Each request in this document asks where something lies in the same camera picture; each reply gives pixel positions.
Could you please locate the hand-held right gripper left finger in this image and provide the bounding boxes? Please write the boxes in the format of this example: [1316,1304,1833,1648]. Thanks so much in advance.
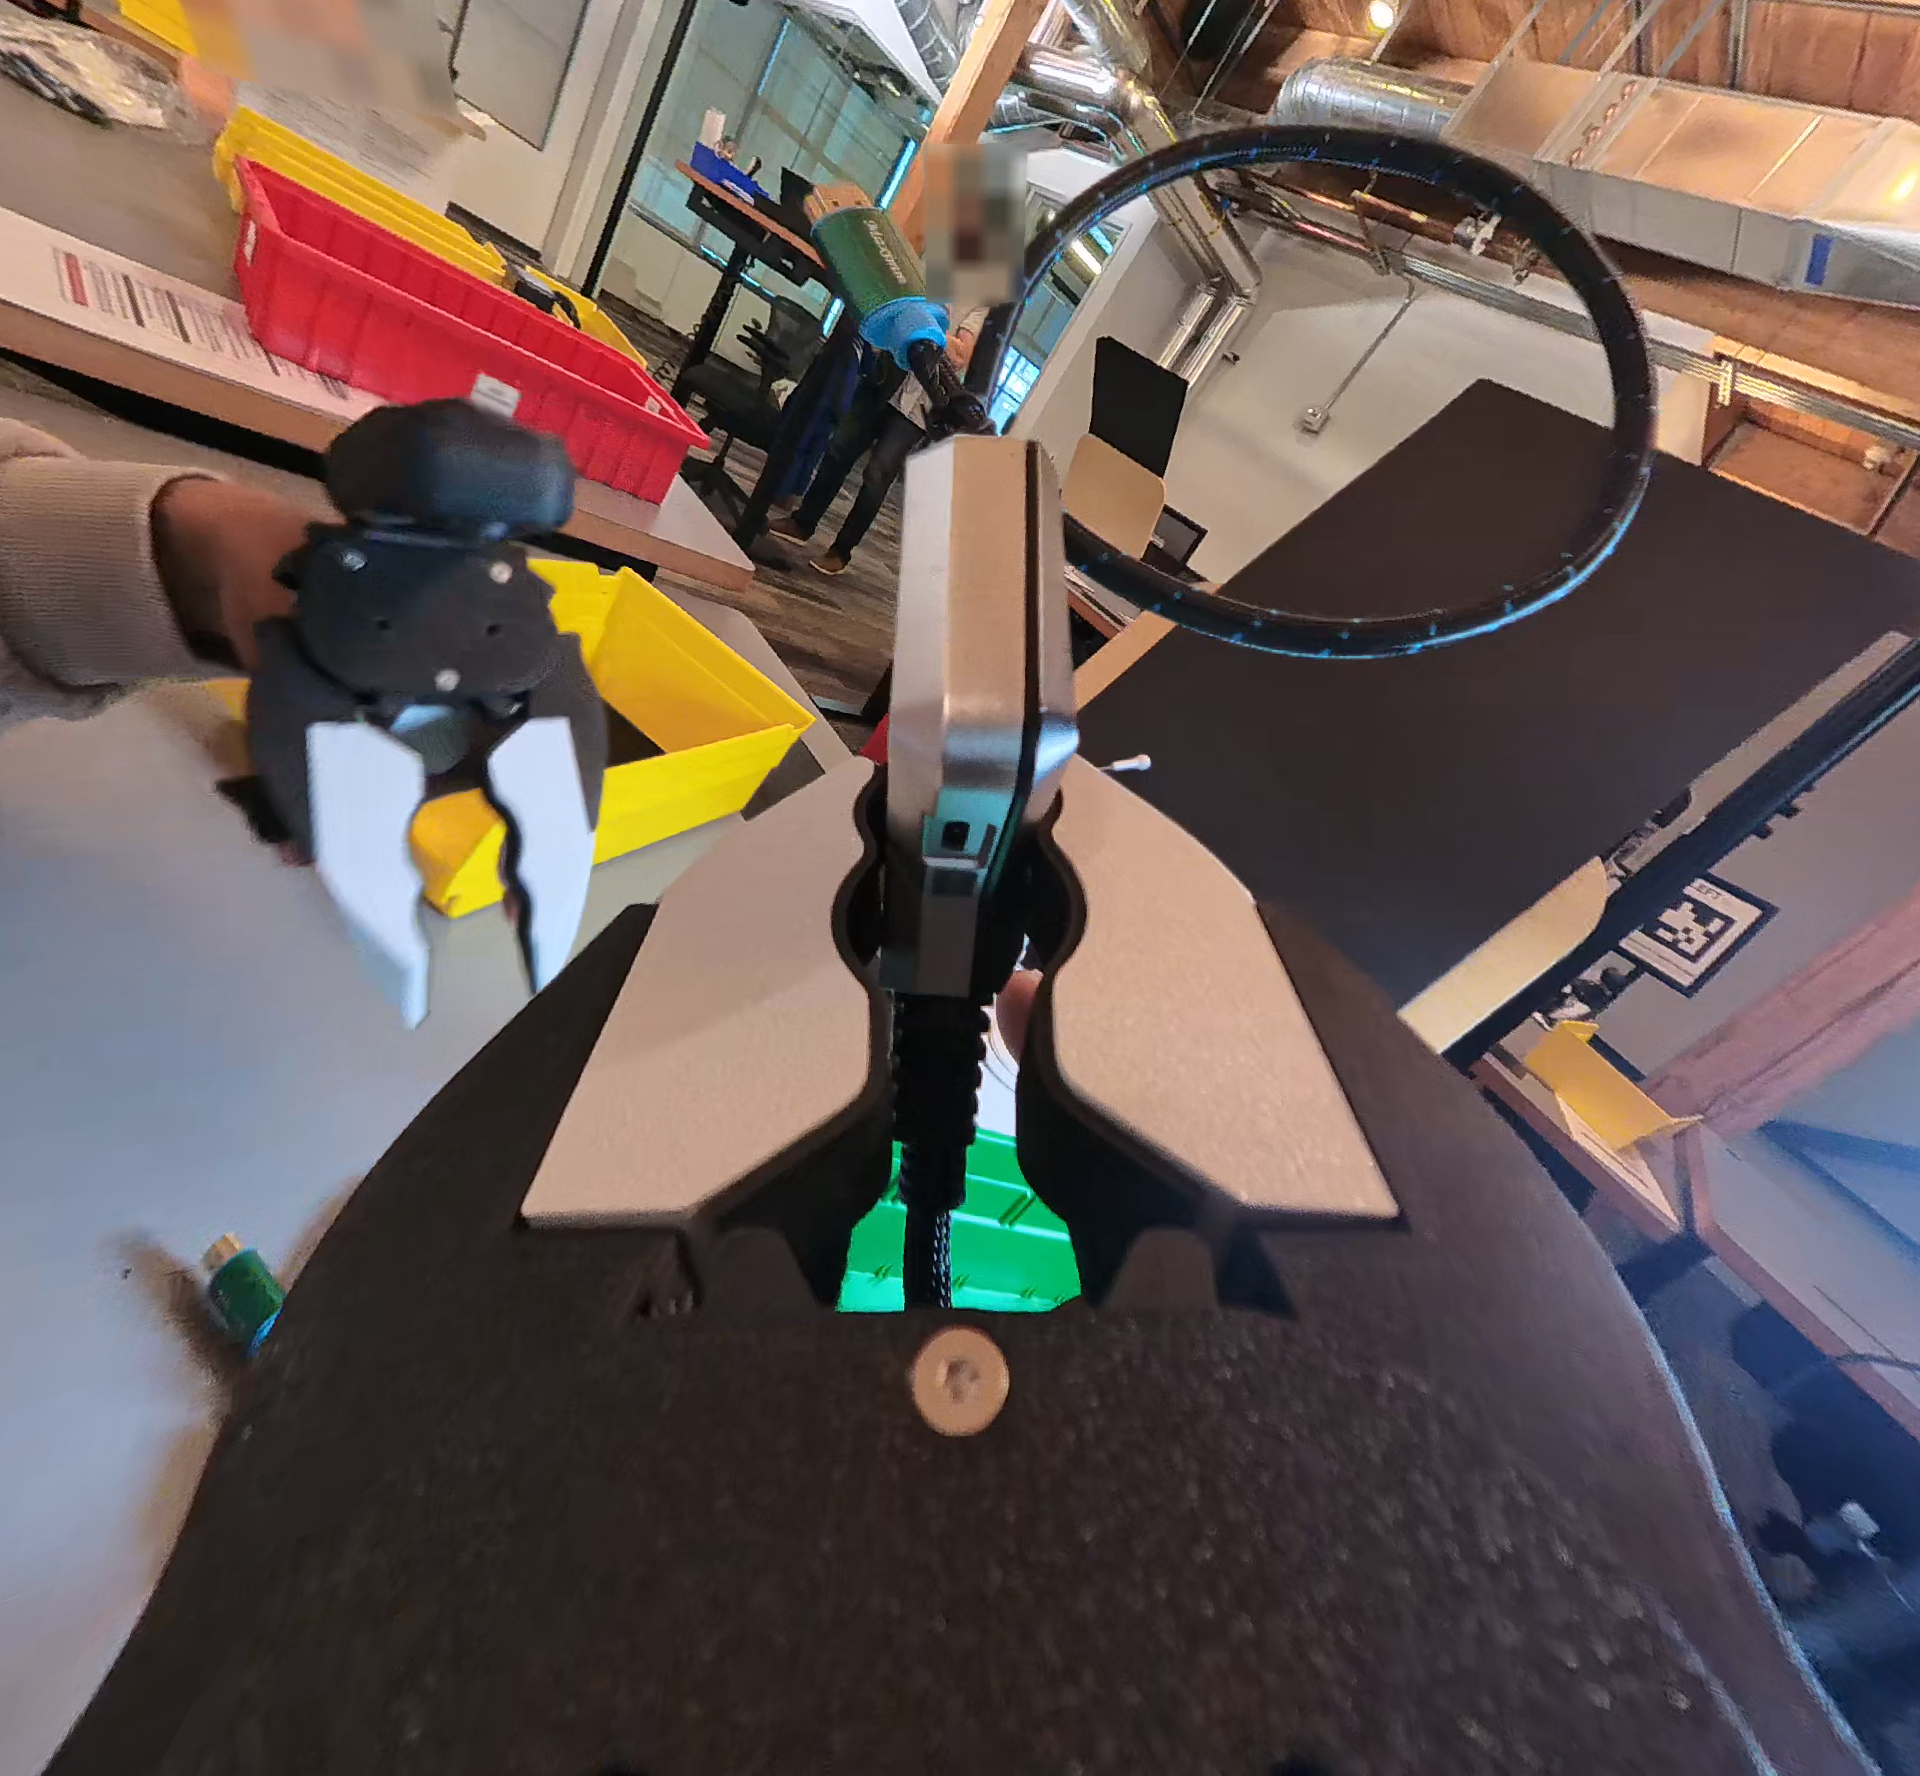
[517,755,899,1307]

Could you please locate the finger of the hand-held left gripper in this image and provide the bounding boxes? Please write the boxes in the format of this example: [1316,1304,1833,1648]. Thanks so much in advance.
[481,712,598,1000]
[306,724,433,1031]

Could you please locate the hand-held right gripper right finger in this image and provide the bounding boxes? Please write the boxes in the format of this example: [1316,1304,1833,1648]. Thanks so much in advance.
[1017,765,1404,1309]

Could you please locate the yellow plastic bin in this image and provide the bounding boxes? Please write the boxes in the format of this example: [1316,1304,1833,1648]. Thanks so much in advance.
[210,558,818,921]
[213,102,646,359]

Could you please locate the green plastic bin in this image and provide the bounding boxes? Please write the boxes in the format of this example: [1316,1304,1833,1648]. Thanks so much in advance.
[839,1132,1080,1314]

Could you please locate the braided hdmi cable green plugs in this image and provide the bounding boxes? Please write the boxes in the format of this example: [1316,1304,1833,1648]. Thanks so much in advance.
[202,1233,286,1358]
[811,126,1658,661]

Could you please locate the grey switch adapter with cable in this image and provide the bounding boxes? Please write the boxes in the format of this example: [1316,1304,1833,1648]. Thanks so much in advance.
[874,438,1080,1314]

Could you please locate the person's left forearm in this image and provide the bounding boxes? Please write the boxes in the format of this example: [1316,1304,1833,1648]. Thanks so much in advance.
[0,420,226,730]

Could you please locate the person's left hand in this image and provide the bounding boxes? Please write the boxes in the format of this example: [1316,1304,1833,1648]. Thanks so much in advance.
[150,473,323,679]

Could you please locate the red plastic bin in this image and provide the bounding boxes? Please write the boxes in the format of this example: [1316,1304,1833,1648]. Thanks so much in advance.
[233,158,711,500]

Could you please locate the white printed paper sheet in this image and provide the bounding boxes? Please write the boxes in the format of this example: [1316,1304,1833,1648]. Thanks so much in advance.
[44,245,356,386]

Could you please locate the small yellow holder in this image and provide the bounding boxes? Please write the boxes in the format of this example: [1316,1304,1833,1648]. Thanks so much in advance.
[1522,1023,1698,1146]

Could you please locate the black office chair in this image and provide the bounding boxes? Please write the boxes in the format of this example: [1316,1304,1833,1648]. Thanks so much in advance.
[697,320,824,457]

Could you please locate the wooden top desk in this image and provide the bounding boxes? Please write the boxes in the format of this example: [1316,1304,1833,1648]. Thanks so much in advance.
[1477,1042,1920,1434]
[678,158,840,307]

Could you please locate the black and white marker tag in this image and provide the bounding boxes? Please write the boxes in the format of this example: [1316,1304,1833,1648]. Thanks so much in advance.
[1618,877,1779,1000]

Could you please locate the black stand pole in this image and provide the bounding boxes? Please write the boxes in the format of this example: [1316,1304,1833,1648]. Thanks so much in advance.
[1448,637,1920,1061]

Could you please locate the round silver vent pipe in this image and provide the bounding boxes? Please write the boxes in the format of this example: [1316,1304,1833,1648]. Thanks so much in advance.
[899,0,1277,296]

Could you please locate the black board with wooden frame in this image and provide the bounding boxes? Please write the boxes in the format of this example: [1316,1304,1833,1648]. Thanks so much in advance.
[1070,383,1920,1061]
[1060,335,1185,563]

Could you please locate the silver air duct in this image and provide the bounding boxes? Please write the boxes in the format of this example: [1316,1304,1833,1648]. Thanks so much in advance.
[1274,58,1920,307]

